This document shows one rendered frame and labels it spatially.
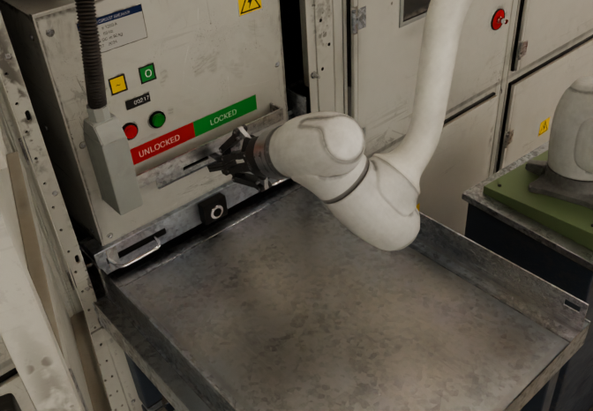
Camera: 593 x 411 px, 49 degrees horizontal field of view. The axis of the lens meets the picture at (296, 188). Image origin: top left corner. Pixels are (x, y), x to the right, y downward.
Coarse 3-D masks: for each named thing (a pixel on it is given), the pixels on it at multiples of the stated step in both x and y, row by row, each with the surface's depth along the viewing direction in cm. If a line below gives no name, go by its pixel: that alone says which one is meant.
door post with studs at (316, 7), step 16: (304, 0) 130; (320, 0) 132; (304, 16) 136; (320, 16) 134; (304, 32) 138; (320, 32) 136; (304, 48) 140; (320, 48) 138; (304, 64) 143; (320, 64) 140; (304, 80) 145; (320, 80) 142; (320, 96) 144
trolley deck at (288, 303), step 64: (192, 256) 134; (256, 256) 133; (320, 256) 132; (384, 256) 131; (128, 320) 120; (192, 320) 119; (256, 320) 119; (320, 320) 118; (384, 320) 117; (448, 320) 116; (512, 320) 115; (256, 384) 107; (320, 384) 106; (384, 384) 106; (448, 384) 105; (512, 384) 104
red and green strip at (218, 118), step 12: (252, 96) 136; (228, 108) 133; (240, 108) 136; (252, 108) 138; (204, 120) 130; (216, 120) 132; (228, 120) 135; (180, 132) 128; (192, 132) 130; (204, 132) 132; (144, 144) 123; (156, 144) 125; (168, 144) 127; (132, 156) 122; (144, 156) 124
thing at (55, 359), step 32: (0, 128) 62; (0, 160) 55; (0, 192) 72; (0, 224) 40; (32, 224) 81; (0, 256) 41; (32, 256) 76; (64, 256) 115; (0, 288) 42; (32, 288) 44; (64, 288) 119; (0, 320) 44; (32, 320) 45; (64, 320) 107; (32, 352) 46; (64, 352) 65; (32, 384) 48; (64, 384) 49; (96, 384) 109
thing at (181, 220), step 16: (208, 192) 139; (224, 192) 141; (240, 192) 144; (256, 192) 148; (176, 208) 135; (192, 208) 137; (160, 224) 132; (176, 224) 135; (192, 224) 138; (128, 240) 128; (144, 240) 131; (160, 240) 134; (96, 256) 125; (128, 256) 130
